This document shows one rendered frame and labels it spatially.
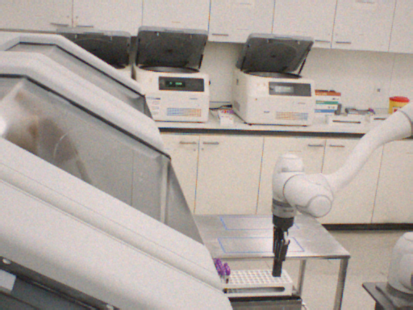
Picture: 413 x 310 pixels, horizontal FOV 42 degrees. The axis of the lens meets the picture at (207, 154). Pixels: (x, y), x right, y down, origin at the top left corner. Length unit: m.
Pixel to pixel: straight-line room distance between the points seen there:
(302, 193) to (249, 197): 2.72
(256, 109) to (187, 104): 0.54
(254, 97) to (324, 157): 0.78
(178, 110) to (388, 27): 1.90
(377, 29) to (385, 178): 1.24
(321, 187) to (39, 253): 1.24
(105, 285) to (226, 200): 3.81
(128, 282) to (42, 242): 0.10
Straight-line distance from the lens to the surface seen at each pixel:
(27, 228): 0.56
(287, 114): 4.30
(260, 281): 1.97
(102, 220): 0.68
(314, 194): 1.67
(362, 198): 4.76
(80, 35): 4.16
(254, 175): 4.34
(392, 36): 4.87
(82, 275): 0.56
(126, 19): 4.26
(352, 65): 5.12
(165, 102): 4.07
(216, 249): 2.26
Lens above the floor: 1.79
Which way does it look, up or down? 16 degrees down
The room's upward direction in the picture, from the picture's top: 4 degrees clockwise
